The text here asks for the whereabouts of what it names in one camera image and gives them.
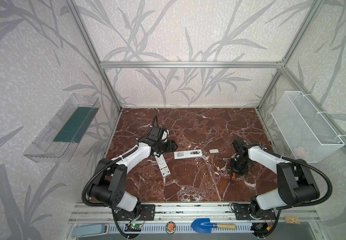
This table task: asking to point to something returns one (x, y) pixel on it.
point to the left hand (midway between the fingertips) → (175, 143)
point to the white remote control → (188, 154)
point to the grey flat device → (90, 230)
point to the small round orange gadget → (170, 227)
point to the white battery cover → (213, 151)
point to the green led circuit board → (133, 227)
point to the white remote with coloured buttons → (162, 164)
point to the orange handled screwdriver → (233, 177)
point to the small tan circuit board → (292, 219)
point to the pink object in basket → (299, 152)
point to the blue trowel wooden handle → (204, 225)
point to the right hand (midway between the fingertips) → (230, 168)
